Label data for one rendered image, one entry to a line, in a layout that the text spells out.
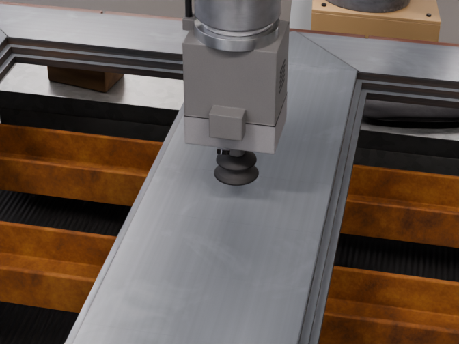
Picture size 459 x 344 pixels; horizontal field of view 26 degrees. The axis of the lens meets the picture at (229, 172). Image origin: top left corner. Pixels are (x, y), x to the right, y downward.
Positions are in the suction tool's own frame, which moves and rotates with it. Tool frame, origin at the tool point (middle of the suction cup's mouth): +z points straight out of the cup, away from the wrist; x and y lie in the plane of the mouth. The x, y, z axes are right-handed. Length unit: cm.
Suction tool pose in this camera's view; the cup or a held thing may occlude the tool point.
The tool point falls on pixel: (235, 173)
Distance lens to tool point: 95.9
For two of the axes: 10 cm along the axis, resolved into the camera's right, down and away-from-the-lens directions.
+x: 2.2, -5.5, 8.0
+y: 9.8, 1.2, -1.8
